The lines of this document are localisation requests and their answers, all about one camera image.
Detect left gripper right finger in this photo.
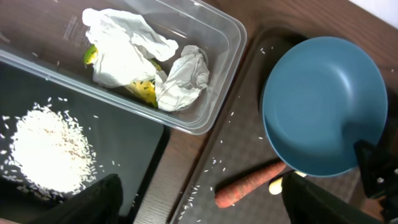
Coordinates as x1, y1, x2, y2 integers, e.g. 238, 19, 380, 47
282, 172, 380, 224

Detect dark brown serving tray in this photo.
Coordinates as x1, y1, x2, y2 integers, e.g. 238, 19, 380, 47
169, 29, 398, 224

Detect white rice pile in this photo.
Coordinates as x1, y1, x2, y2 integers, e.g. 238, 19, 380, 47
1, 97, 98, 201

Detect black waste tray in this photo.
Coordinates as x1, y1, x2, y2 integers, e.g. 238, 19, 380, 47
1, 63, 169, 223

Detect orange carrot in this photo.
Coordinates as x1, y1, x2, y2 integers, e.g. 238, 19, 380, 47
215, 161, 287, 208

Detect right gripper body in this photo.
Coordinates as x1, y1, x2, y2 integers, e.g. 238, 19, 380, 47
354, 118, 397, 223

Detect dark blue plate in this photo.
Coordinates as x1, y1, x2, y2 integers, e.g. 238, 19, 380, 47
260, 36, 388, 177

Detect pale yellow plastic spoon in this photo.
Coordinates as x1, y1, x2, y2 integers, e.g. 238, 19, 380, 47
269, 170, 307, 195

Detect yellow snack wrapper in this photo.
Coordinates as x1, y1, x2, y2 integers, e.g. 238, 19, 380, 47
83, 44, 158, 108

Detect clear plastic bin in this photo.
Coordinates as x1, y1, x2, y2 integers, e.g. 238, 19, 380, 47
1, 0, 247, 135

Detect white tissue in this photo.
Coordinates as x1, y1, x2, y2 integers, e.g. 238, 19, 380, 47
155, 45, 210, 112
82, 8, 178, 88

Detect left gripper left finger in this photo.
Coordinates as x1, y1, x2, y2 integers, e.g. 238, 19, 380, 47
30, 174, 123, 224

